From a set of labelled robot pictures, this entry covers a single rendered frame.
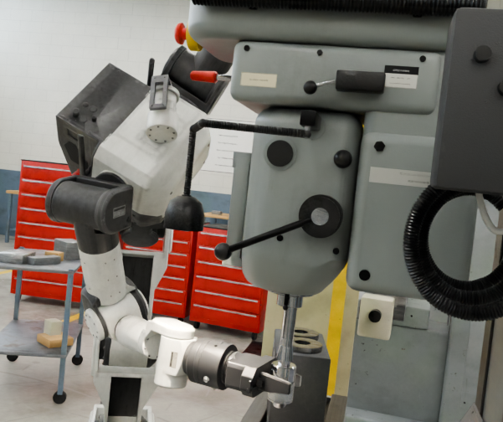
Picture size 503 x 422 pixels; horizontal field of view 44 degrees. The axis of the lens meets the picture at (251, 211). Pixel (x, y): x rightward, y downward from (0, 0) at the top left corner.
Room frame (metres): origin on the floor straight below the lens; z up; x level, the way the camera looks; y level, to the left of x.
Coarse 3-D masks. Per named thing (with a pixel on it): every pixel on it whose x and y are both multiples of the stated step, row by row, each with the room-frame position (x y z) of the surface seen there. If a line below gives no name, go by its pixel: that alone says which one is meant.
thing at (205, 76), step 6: (192, 72) 1.26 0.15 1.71; (198, 72) 1.26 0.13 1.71; (204, 72) 1.26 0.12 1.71; (210, 72) 1.25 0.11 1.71; (216, 72) 1.26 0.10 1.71; (192, 78) 1.26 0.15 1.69; (198, 78) 1.26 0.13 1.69; (204, 78) 1.26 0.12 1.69; (210, 78) 1.25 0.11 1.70; (216, 78) 1.25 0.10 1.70; (222, 78) 1.25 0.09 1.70; (228, 78) 1.25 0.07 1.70
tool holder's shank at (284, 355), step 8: (288, 312) 1.11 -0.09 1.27; (296, 312) 1.12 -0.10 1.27; (288, 320) 1.11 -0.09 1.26; (288, 328) 1.11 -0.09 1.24; (280, 336) 1.12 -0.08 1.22; (288, 336) 1.11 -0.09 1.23; (280, 344) 1.11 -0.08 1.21; (288, 344) 1.11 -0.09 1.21; (280, 352) 1.11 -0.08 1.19; (288, 352) 1.11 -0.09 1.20; (280, 360) 1.10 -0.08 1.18; (288, 360) 1.10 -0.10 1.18
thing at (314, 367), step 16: (304, 336) 1.42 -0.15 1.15; (320, 336) 1.49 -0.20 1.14; (272, 352) 1.52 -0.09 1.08; (304, 352) 1.32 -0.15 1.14; (320, 352) 1.34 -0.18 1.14; (304, 368) 1.30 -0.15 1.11; (320, 368) 1.30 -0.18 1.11; (304, 384) 1.30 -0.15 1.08; (320, 384) 1.30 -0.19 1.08; (304, 400) 1.30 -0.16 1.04; (320, 400) 1.30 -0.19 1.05; (272, 416) 1.30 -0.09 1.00; (288, 416) 1.30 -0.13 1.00; (304, 416) 1.30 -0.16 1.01; (320, 416) 1.30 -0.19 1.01
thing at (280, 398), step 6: (270, 372) 1.11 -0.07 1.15; (276, 372) 1.10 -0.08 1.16; (282, 378) 1.09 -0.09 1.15; (288, 378) 1.10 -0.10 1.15; (294, 378) 1.11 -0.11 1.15; (294, 384) 1.11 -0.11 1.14; (270, 396) 1.10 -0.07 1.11; (276, 396) 1.10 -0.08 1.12; (282, 396) 1.09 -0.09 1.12; (288, 396) 1.10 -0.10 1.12; (276, 402) 1.10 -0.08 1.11; (282, 402) 1.10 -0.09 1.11; (288, 402) 1.10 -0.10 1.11
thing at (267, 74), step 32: (256, 64) 1.02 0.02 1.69; (288, 64) 1.01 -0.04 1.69; (320, 64) 1.00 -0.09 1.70; (352, 64) 0.99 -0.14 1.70; (384, 64) 0.98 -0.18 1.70; (416, 64) 0.97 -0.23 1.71; (256, 96) 1.02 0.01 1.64; (288, 96) 1.01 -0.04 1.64; (320, 96) 1.00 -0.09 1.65; (352, 96) 0.99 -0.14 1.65; (384, 96) 0.98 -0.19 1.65; (416, 96) 0.97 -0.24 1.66
